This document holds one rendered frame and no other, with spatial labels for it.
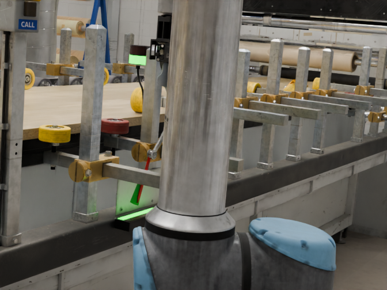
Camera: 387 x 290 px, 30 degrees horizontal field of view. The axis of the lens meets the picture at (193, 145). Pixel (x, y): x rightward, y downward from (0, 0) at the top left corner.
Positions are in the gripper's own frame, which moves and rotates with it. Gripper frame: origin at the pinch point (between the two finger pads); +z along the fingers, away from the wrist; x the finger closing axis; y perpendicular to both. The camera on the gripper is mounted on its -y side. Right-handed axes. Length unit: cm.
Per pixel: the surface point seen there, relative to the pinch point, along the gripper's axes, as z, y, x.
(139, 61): -7.4, 1.0, -10.9
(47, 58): 20, -284, -308
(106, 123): 11.0, -1.5, -22.5
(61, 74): 9, -85, -114
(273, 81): -1, -75, -7
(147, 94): 1.2, 0.2, -8.3
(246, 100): 5, -52, -5
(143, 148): 15.2, 3.0, -6.4
